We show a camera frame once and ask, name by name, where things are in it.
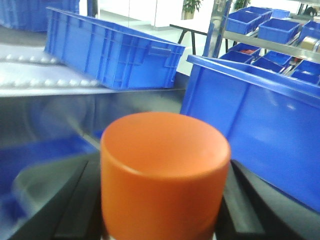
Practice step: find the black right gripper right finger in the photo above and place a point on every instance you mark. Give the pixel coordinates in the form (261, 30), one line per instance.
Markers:
(243, 215)

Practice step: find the large blue plastic bin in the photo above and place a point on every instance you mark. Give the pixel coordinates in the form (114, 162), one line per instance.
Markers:
(272, 121)

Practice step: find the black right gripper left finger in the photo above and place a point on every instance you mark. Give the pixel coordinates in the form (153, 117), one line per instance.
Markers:
(59, 200)

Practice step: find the orange cylindrical capacitor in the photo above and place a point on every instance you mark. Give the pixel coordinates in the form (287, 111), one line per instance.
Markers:
(162, 177)

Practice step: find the potted green plant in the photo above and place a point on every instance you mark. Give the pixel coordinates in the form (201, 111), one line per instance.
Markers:
(189, 8)

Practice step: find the blue ribbed plastic crate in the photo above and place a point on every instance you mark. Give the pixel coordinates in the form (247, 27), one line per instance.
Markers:
(118, 57)

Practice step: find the cardboard box on shelf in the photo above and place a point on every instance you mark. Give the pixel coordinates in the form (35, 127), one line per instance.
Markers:
(310, 43)

